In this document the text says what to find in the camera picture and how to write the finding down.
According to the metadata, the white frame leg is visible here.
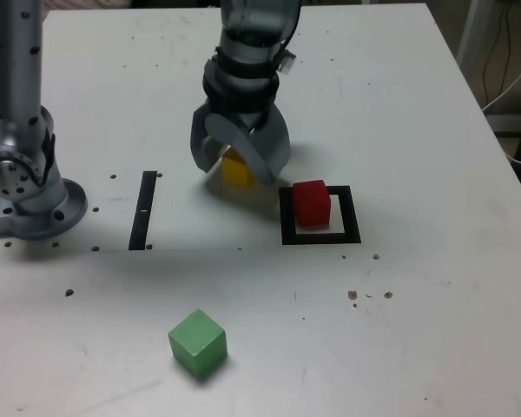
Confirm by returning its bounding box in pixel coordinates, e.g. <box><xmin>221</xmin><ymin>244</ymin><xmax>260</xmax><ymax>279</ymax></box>
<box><xmin>455</xmin><ymin>0</ymin><xmax>483</xmax><ymax>66</ymax></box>

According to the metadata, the black tape square outline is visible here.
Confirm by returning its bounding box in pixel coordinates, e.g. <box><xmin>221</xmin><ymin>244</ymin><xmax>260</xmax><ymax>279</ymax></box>
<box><xmin>279</xmin><ymin>185</ymin><xmax>362</xmax><ymax>247</ymax></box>

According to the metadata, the green cube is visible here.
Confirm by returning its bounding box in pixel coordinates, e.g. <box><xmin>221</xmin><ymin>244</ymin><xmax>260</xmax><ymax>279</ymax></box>
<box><xmin>168</xmin><ymin>308</ymin><xmax>228</xmax><ymax>378</ymax></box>

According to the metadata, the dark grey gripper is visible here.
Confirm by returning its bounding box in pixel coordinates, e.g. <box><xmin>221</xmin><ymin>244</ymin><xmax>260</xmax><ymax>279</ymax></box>
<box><xmin>189</xmin><ymin>103</ymin><xmax>292</xmax><ymax>186</ymax></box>

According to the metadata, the white background cable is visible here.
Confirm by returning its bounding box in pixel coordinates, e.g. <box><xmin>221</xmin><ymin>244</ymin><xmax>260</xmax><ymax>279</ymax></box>
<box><xmin>480</xmin><ymin>51</ymin><xmax>521</xmax><ymax>115</ymax></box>

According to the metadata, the small grey wrist camera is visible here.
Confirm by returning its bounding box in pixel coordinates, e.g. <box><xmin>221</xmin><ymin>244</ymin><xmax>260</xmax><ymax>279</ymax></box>
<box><xmin>277</xmin><ymin>50</ymin><xmax>297</xmax><ymax>74</ymax></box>

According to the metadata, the yellow cube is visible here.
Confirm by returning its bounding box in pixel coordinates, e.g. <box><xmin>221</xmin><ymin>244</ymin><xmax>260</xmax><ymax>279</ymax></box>
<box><xmin>221</xmin><ymin>147</ymin><xmax>258</xmax><ymax>189</ymax></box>

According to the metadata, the black tape strip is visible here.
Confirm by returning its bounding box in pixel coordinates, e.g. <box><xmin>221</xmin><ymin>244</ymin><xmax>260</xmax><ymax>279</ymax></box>
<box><xmin>128</xmin><ymin>170</ymin><xmax>159</xmax><ymax>252</ymax></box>

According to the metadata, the thin black background cable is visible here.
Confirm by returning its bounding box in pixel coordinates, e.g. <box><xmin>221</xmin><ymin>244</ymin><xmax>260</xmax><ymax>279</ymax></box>
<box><xmin>481</xmin><ymin>0</ymin><xmax>512</xmax><ymax>103</ymax></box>

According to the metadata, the red cube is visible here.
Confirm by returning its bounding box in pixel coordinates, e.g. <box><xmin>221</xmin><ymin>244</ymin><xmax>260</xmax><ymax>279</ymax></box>
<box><xmin>292</xmin><ymin>179</ymin><xmax>333</xmax><ymax>228</ymax></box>

